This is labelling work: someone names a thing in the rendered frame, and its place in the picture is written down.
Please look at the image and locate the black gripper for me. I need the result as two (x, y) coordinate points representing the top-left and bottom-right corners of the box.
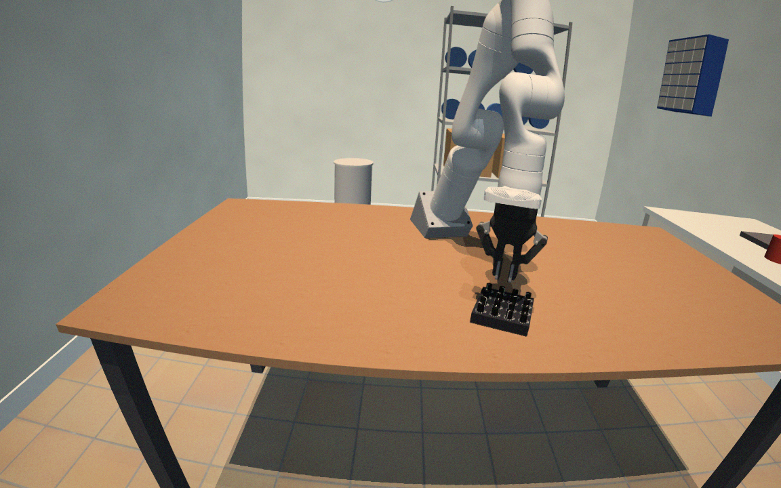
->
(476, 203), (548, 283)

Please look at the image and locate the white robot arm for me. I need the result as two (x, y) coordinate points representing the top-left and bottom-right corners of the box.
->
(430, 0), (565, 221)

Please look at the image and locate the black knob box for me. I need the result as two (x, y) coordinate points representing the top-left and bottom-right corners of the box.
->
(470, 283), (534, 336)

